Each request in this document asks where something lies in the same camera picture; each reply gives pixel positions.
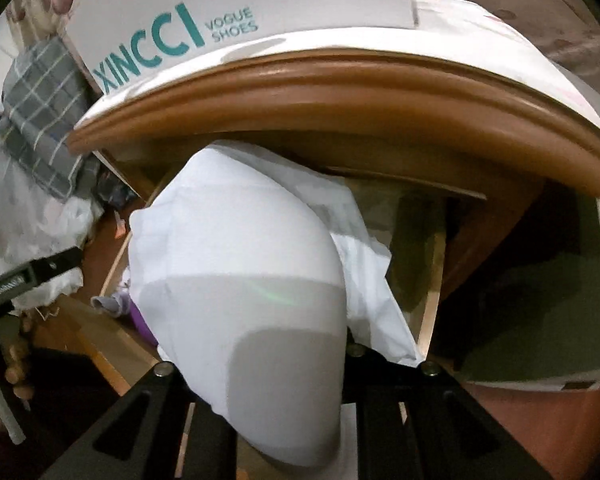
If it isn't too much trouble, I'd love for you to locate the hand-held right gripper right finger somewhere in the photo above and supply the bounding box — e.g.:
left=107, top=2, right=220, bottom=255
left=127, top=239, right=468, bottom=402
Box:
left=342, top=342, right=553, bottom=480

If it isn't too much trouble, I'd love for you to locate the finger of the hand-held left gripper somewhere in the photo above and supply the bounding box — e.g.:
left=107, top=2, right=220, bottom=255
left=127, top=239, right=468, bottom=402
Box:
left=27, top=246, right=82, bottom=283

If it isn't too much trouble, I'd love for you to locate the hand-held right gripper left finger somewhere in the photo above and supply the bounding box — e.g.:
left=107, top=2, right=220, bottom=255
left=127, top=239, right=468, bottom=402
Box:
left=40, top=360, right=238, bottom=480

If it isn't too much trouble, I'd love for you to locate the white underwear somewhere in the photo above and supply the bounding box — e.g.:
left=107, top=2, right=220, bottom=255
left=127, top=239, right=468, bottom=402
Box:
left=129, top=140, right=348, bottom=468

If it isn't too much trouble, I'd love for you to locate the person's left hand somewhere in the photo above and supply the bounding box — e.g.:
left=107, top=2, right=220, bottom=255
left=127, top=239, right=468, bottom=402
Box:
left=0, top=317, right=36, bottom=413

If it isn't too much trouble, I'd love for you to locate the white plastic bag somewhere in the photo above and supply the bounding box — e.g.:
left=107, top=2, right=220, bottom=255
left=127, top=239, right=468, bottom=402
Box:
left=300, top=160, right=423, bottom=366
left=0, top=155, right=98, bottom=311

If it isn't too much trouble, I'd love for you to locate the dark printed packet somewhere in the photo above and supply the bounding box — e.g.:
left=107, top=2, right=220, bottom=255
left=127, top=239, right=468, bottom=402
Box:
left=95, top=167, right=131, bottom=208

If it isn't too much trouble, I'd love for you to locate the grey plaid cloth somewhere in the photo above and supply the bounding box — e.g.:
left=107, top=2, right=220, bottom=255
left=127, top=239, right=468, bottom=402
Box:
left=2, top=37, right=101, bottom=201

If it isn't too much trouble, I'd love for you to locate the grey storage box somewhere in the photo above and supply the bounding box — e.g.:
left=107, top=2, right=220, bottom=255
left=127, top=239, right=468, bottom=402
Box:
left=450, top=250, right=600, bottom=393

